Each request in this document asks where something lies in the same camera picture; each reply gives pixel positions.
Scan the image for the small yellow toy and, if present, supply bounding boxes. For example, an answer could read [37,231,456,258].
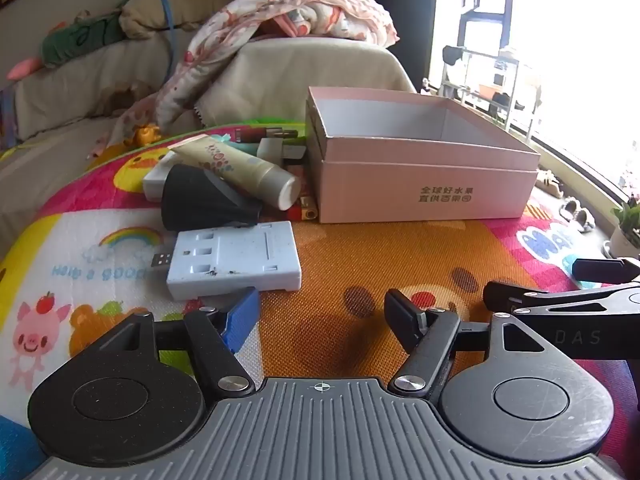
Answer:
[131,124,163,146]

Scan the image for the beige covered sofa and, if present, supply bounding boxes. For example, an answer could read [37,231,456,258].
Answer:
[0,0,417,243]

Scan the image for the potted green plant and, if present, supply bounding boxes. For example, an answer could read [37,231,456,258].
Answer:
[602,197,640,261]

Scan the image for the floral pink blanket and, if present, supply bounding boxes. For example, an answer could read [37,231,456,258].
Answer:
[92,0,401,156]

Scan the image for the blue cord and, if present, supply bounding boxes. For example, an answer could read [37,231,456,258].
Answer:
[152,0,177,81]

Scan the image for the black cone nozzle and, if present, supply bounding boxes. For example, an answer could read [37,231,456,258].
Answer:
[160,164,263,232]

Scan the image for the pink cardboard box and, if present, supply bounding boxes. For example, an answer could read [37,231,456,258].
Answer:
[305,86,542,224]

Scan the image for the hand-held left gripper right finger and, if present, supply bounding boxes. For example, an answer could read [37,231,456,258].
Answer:
[384,288,549,397]

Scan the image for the striped plush slipper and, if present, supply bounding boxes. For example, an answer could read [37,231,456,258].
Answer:
[537,170,564,197]

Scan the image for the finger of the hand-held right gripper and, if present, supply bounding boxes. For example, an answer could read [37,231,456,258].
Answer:
[572,257,640,286]
[482,281,640,318]

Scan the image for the dark curtain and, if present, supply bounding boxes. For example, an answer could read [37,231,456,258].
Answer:
[375,0,439,93]

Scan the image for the green plush toy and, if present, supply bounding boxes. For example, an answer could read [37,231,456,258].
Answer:
[40,7,126,68]

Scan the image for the pale slippers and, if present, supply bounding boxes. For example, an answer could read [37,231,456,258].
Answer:
[559,199,594,234]

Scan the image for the cream cosmetic tube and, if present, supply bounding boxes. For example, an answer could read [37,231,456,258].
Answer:
[167,136,302,211]

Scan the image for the pale blue socket adapter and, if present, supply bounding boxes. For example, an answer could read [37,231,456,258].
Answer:
[151,221,303,302]

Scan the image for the metal drying rack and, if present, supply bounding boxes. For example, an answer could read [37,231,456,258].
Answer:
[424,45,544,137]

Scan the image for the beige pillow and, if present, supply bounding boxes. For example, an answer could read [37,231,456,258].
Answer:
[117,0,251,38]

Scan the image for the colourful cartoon play mat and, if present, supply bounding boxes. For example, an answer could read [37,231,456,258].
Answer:
[0,119,640,480]

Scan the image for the blue patterned cushion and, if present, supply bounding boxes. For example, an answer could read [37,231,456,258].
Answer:
[0,87,19,148]

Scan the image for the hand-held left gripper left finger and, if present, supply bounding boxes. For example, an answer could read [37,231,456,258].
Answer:
[114,287,261,400]

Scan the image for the white block power adapter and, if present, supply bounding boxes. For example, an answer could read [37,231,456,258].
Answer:
[143,157,176,204]

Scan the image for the pink plush toy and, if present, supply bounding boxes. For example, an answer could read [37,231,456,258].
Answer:
[7,57,42,81]

